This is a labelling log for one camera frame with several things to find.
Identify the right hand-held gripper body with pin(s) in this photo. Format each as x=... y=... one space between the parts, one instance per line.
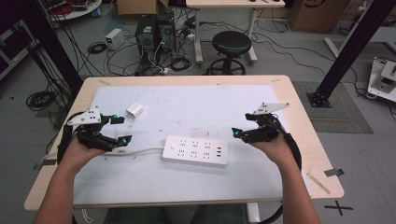
x=264 y=130

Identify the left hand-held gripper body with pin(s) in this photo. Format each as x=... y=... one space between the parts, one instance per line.
x=90 y=117

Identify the white charger plug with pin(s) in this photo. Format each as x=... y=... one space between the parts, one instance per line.
x=134 y=110

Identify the person's right hand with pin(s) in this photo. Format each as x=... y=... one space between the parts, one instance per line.
x=280 y=151

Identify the person's left hand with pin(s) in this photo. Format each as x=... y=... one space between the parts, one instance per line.
x=76 y=154

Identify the white power strip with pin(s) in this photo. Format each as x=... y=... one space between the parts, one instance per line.
x=194 y=151

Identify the white table mat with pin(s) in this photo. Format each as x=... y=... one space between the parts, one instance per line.
x=186 y=102

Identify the grey tape strip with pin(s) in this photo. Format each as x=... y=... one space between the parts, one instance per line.
x=45 y=164

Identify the thin wooden stick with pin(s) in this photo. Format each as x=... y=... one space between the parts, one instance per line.
x=318 y=183

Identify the black round stool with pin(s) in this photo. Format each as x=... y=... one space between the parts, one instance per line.
x=231 y=43

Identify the grey floor mat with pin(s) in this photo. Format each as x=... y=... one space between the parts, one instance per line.
x=339 y=109

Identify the black tape strip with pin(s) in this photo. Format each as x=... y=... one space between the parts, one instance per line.
x=333 y=172

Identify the white bench power supply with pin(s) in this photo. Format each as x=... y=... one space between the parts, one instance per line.
x=114 y=39

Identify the white table leg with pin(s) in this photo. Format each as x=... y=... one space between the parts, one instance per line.
x=253 y=213

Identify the black computer tower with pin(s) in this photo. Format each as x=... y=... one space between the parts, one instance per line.
x=145 y=34
x=166 y=31

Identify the grey metal rack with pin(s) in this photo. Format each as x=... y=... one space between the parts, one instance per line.
x=12 y=46

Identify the black tape cross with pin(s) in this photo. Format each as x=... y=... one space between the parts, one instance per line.
x=338 y=207

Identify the round white table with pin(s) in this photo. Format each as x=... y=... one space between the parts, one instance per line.
x=74 y=9

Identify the open cardboard box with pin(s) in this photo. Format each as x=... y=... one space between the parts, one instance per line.
x=137 y=6

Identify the white-legged wooden desk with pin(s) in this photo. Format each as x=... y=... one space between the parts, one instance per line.
x=233 y=3

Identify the large closed cardboard box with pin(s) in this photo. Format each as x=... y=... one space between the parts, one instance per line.
x=317 y=14

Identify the white machine with panel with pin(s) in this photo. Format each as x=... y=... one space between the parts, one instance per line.
x=384 y=79

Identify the black aluminium post with base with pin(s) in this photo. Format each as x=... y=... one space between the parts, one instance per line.
x=351 y=49

